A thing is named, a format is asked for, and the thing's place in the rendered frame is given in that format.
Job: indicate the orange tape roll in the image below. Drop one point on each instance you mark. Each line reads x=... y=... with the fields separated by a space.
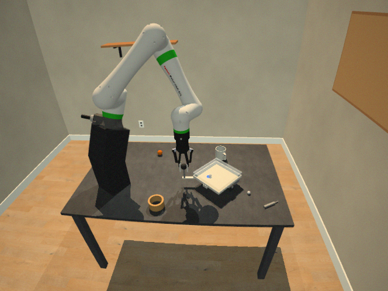
x=155 y=198

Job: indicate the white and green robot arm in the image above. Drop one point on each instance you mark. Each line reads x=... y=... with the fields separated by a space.
x=111 y=92

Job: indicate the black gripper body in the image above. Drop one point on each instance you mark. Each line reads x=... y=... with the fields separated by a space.
x=182 y=145

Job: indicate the grey mug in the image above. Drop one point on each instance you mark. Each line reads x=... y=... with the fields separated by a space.
x=220 y=153

